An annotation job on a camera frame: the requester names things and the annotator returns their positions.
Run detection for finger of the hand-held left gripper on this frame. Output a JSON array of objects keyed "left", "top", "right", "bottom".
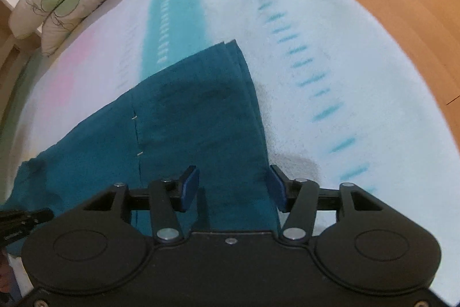
[{"left": 0, "top": 207, "right": 55, "bottom": 247}]

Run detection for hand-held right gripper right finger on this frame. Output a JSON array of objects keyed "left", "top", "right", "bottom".
[{"left": 269, "top": 164, "right": 382, "bottom": 245}]

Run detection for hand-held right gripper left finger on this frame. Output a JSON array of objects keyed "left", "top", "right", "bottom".
[{"left": 83, "top": 165, "right": 200, "bottom": 243}]

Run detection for teal pants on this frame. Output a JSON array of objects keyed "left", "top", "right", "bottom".
[{"left": 5, "top": 38, "right": 283, "bottom": 255}]

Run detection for pastel striped blanket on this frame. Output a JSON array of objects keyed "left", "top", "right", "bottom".
[{"left": 0, "top": 0, "right": 460, "bottom": 307}]

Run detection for wooden headboard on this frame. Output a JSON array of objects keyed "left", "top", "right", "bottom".
[{"left": 0, "top": 0, "right": 40, "bottom": 77}]

